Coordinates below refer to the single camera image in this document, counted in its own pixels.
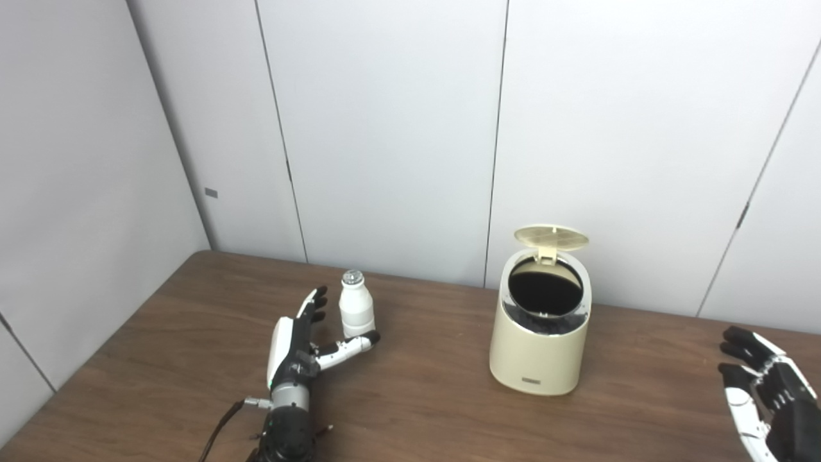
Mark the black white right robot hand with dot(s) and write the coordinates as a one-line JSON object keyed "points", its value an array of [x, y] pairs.
{"points": [[789, 410]]}

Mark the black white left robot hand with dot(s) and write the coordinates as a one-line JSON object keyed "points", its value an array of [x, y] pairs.
{"points": [[288, 350]]}

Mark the small white plastic bottle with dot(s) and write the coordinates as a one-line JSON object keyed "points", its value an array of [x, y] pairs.
{"points": [[356, 308]]}

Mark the cream-colored round bin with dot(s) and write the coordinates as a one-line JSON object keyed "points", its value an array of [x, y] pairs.
{"points": [[539, 353]]}

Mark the cream round bin lid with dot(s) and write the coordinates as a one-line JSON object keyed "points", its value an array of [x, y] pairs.
{"points": [[551, 236]]}

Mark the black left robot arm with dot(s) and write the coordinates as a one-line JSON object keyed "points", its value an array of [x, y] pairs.
{"points": [[288, 430]]}

